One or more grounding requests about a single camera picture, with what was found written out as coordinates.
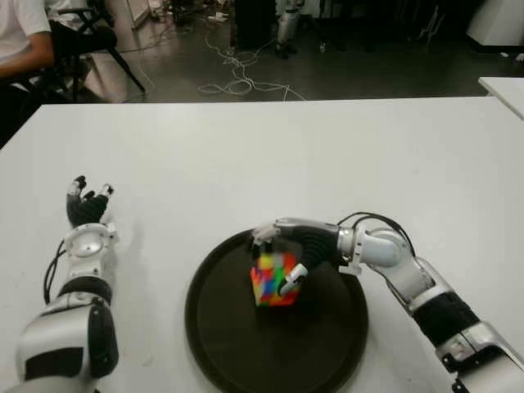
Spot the white floor cable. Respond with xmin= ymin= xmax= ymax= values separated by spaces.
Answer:
xmin=134 ymin=16 xmax=306 ymax=102

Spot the white side table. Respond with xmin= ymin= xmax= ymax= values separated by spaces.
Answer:
xmin=477 ymin=76 xmax=524 ymax=120

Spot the white cabinet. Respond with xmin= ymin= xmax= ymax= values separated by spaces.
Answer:
xmin=465 ymin=0 xmax=524 ymax=54

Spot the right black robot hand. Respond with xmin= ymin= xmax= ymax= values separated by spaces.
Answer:
xmin=250 ymin=216 xmax=341 ymax=296

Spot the black chair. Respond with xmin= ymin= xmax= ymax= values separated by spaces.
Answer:
xmin=48 ymin=6 xmax=147 ymax=103

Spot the dark round plate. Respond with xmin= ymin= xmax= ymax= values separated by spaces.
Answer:
xmin=183 ymin=228 xmax=368 ymax=393

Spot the white panel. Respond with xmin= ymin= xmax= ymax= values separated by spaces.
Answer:
xmin=125 ymin=0 xmax=153 ymax=29

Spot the multicoloured Rubik's cube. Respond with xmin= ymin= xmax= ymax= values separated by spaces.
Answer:
xmin=250 ymin=250 xmax=302 ymax=307

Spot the silver standing robot leg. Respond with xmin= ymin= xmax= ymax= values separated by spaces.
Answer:
xmin=274 ymin=0 xmax=302 ymax=58

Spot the black cabinet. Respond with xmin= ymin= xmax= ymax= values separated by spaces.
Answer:
xmin=231 ymin=0 xmax=279 ymax=50

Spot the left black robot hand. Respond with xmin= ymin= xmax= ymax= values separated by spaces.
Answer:
xmin=66 ymin=174 xmax=115 ymax=228

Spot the person in white shirt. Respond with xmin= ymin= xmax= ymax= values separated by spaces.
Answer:
xmin=0 ymin=0 xmax=56 ymax=89

